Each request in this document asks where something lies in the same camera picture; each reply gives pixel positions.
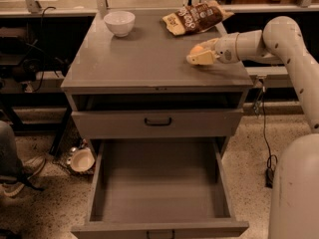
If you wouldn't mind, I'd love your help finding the person leg in jeans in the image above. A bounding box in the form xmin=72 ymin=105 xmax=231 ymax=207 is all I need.
xmin=0 ymin=121 xmax=23 ymax=184

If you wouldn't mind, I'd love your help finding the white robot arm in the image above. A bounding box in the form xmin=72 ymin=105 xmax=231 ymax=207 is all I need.
xmin=186 ymin=16 xmax=319 ymax=239

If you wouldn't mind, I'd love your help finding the orange fruit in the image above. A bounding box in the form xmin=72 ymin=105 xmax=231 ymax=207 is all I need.
xmin=190 ymin=45 xmax=203 ymax=54

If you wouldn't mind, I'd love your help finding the black drawer handle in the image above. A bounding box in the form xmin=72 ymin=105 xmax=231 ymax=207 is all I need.
xmin=144 ymin=118 xmax=172 ymax=126

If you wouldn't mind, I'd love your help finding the grey drawer cabinet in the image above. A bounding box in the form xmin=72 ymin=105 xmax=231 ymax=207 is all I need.
xmin=62 ymin=10 xmax=252 ymax=150

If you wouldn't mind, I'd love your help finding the brown chip bag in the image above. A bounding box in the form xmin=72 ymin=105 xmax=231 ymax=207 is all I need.
xmin=162 ymin=0 xmax=234 ymax=36

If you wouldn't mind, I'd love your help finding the white bowl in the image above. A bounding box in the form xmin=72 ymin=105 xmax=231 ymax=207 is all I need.
xmin=104 ymin=11 xmax=136 ymax=37

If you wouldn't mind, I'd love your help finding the grey top drawer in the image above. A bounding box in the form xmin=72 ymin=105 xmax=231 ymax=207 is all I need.
xmin=72 ymin=110 xmax=242 ymax=139

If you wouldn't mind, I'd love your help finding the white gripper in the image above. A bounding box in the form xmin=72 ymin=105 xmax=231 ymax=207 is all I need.
xmin=186 ymin=33 xmax=239 ymax=66

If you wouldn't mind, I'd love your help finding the open grey middle drawer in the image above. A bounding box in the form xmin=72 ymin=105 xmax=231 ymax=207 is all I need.
xmin=72 ymin=138 xmax=249 ymax=239

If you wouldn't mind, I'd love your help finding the cream bowl on floor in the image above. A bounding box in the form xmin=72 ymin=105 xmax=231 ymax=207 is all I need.
xmin=70 ymin=148 xmax=96 ymax=172

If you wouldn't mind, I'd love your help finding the black power cable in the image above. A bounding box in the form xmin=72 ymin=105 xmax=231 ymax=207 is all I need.
xmin=258 ymin=78 xmax=279 ymax=171

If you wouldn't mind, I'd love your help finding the dark machine at left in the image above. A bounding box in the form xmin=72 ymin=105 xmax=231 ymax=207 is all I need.
xmin=0 ymin=26 xmax=42 ymax=83

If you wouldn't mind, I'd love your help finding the black power adapter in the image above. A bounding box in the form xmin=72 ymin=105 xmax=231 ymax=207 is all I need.
xmin=265 ymin=168 xmax=274 ymax=188

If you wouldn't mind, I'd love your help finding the black cable at left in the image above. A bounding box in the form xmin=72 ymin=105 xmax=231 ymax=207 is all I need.
xmin=19 ymin=5 xmax=68 ymax=94

